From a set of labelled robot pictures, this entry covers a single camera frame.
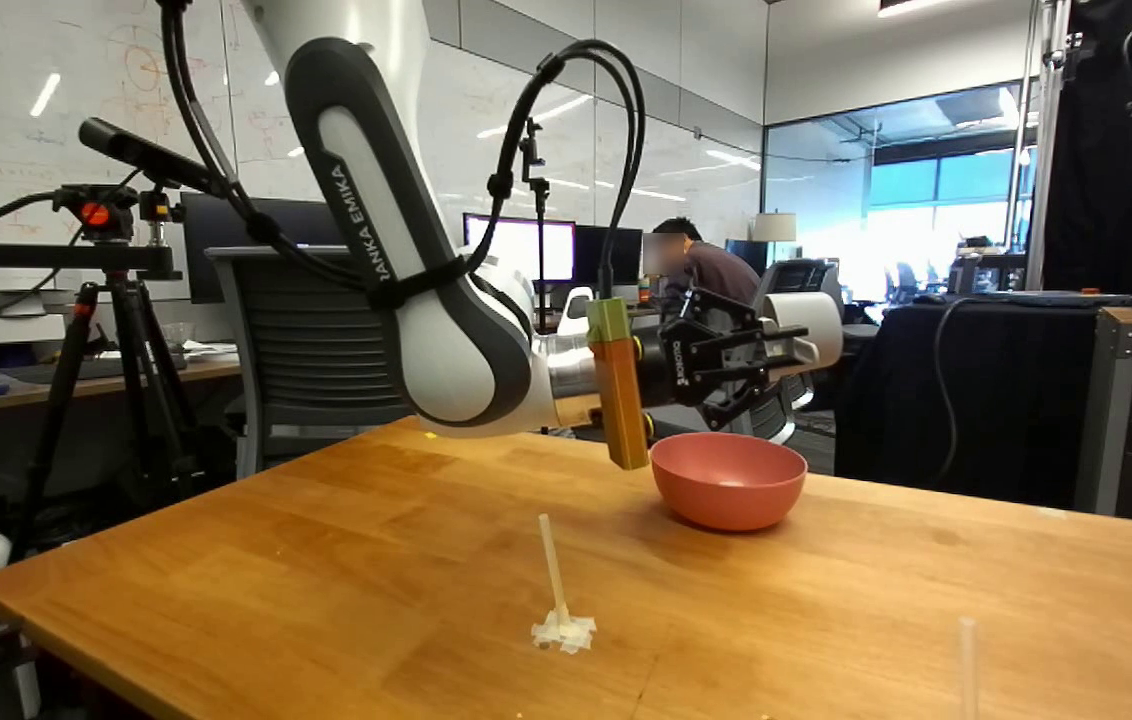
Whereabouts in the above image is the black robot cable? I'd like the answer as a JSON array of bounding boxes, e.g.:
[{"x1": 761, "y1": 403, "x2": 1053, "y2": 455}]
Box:
[{"x1": 157, "y1": 0, "x2": 657, "y2": 323}]

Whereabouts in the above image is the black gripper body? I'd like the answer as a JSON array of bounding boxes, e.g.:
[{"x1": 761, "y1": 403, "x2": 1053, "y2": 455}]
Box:
[{"x1": 646, "y1": 297, "x2": 722, "y2": 431}]

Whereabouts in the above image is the black curtain backdrop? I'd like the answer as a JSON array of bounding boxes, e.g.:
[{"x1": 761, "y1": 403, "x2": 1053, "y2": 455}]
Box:
[{"x1": 1034, "y1": 0, "x2": 1132, "y2": 301}]

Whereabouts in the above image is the man in dark shirt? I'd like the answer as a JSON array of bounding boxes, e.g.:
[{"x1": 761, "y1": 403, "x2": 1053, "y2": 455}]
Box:
[{"x1": 640, "y1": 216, "x2": 778, "y2": 334}]

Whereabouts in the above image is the pink bowl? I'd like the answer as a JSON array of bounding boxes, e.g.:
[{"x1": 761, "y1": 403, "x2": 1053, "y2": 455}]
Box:
[{"x1": 646, "y1": 426, "x2": 810, "y2": 535}]

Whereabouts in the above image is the black bar camera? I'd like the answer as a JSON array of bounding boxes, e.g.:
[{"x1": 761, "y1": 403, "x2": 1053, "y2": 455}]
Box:
[{"x1": 74, "y1": 113, "x2": 236, "y2": 203}]

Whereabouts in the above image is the brown office desk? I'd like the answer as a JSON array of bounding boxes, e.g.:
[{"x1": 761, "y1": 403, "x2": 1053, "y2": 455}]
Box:
[{"x1": 0, "y1": 334, "x2": 258, "y2": 431}]

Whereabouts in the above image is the grey office chair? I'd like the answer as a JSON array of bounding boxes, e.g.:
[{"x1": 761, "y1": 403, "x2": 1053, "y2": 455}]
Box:
[{"x1": 205, "y1": 240, "x2": 415, "y2": 477}]

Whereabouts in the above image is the black camera tripod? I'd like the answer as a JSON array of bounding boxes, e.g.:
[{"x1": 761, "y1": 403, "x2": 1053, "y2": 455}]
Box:
[{"x1": 0, "y1": 176, "x2": 214, "y2": 535}]

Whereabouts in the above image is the white tape patch with stick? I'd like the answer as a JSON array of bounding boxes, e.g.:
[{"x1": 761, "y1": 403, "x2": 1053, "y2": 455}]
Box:
[{"x1": 528, "y1": 506, "x2": 598, "y2": 658}]

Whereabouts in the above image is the large glass window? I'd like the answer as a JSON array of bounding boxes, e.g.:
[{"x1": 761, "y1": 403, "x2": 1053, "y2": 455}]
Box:
[{"x1": 761, "y1": 80, "x2": 1034, "y2": 304}]

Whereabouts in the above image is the blue partition panel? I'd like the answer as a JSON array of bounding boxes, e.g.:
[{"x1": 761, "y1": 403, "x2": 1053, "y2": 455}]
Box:
[{"x1": 178, "y1": 193, "x2": 326, "y2": 304}]

